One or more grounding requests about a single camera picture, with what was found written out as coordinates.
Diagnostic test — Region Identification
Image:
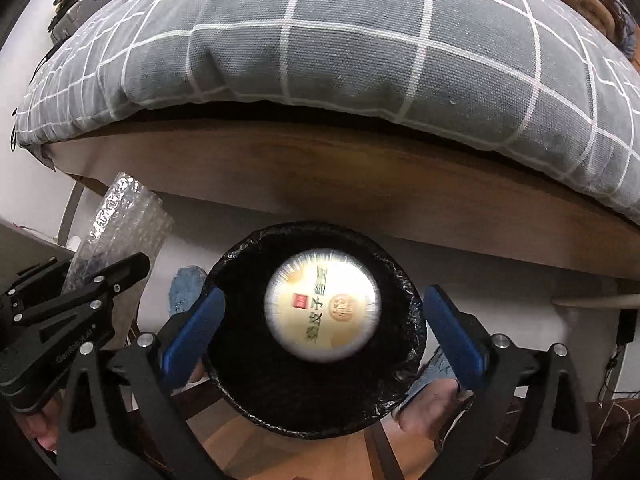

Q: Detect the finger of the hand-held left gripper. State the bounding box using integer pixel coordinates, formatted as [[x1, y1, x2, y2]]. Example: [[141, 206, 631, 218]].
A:
[[2, 257, 73, 306], [15, 252, 152, 342]]

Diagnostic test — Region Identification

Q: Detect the wooden bed frame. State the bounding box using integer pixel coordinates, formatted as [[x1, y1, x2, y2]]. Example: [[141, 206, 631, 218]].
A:
[[47, 117, 640, 281]]

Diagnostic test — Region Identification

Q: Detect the blue fuzzy slipper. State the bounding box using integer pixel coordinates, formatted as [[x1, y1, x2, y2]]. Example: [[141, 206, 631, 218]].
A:
[[397, 347, 463, 411], [169, 266, 208, 318]]

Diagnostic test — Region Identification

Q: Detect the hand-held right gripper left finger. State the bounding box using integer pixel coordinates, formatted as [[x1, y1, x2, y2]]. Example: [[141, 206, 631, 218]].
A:
[[55, 287, 226, 480]]

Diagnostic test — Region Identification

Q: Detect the black-lined trash bin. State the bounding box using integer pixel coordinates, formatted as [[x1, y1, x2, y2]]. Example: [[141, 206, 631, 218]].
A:
[[202, 222, 428, 441]]

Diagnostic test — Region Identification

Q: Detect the black power adapter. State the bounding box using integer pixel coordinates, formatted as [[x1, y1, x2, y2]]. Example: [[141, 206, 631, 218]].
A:
[[617, 310, 637, 347]]

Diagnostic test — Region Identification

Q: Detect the person's right foot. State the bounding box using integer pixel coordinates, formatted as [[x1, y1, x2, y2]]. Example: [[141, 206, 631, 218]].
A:
[[395, 382, 476, 442]]

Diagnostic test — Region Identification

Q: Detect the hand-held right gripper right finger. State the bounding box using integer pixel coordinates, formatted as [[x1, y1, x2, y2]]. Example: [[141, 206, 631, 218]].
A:
[[422, 285, 593, 480]]

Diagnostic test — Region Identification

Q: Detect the grey checked quilt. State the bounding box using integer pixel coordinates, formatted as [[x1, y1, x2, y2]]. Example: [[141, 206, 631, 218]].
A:
[[12, 0, 640, 221]]

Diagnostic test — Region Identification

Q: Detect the white metal bar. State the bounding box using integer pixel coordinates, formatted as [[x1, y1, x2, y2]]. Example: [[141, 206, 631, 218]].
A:
[[552, 292, 640, 312]]

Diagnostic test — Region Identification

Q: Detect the round instant noodle bowl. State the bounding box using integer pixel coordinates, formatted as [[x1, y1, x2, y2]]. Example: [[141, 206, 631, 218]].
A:
[[264, 249, 382, 363]]

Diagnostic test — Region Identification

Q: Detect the grey metal bed leg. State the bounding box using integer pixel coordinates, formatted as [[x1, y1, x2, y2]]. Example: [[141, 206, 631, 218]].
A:
[[56, 180, 87, 247]]

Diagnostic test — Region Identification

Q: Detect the grey suitcase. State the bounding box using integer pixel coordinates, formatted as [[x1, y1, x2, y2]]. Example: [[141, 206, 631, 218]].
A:
[[50, 0, 131, 41]]

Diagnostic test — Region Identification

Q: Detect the dark patterned cloth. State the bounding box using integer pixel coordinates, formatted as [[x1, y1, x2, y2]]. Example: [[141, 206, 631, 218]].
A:
[[600, 0, 640, 63]]

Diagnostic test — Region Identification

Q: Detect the person's left hand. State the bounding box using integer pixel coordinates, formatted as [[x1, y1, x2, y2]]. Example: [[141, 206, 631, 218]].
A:
[[17, 395, 68, 461]]

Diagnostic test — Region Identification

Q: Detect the clear bubble wrap sheet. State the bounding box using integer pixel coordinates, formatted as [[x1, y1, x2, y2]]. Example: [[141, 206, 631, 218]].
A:
[[62, 171, 173, 293]]

